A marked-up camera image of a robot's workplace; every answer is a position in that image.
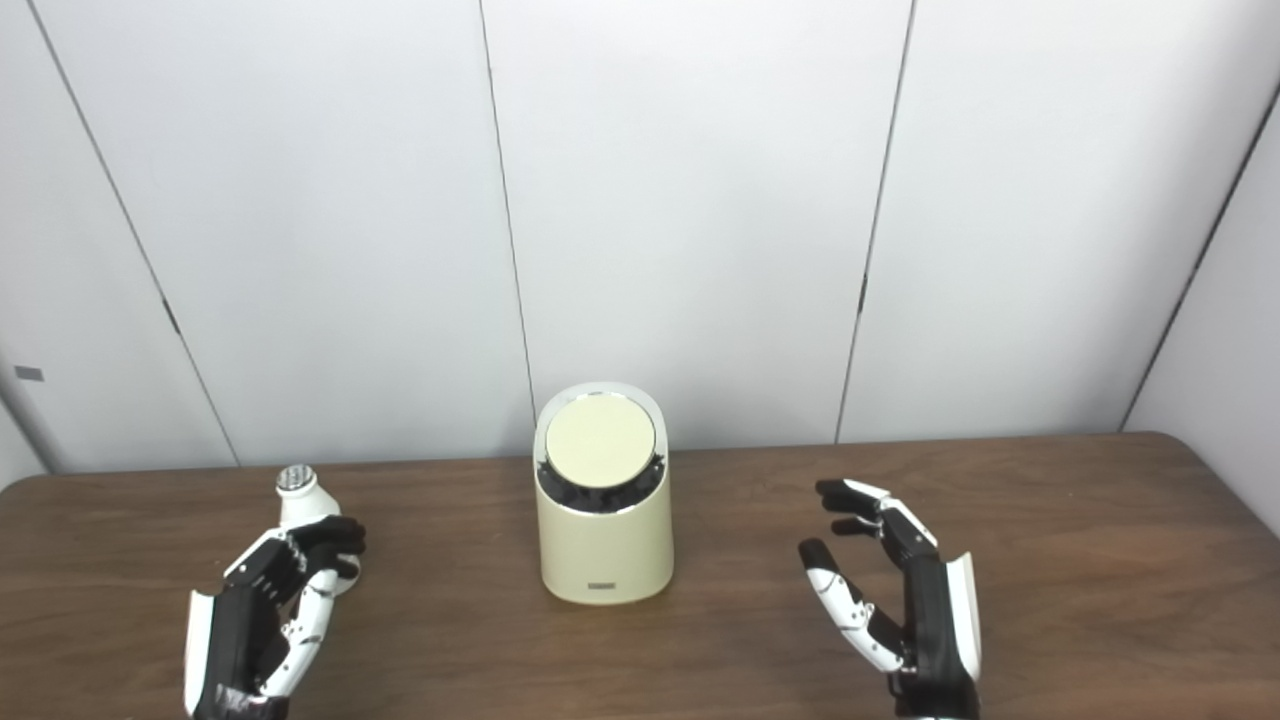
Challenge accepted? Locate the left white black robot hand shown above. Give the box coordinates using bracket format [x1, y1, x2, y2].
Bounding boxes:
[183, 516, 367, 720]

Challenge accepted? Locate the small white plastic bottle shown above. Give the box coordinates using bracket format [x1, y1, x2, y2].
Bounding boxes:
[276, 466, 361, 597]

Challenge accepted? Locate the cream-colored lidded bin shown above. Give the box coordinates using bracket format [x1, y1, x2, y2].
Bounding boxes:
[533, 381, 676, 606]

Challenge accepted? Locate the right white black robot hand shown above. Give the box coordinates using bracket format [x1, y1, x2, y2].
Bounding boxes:
[798, 479, 983, 720]

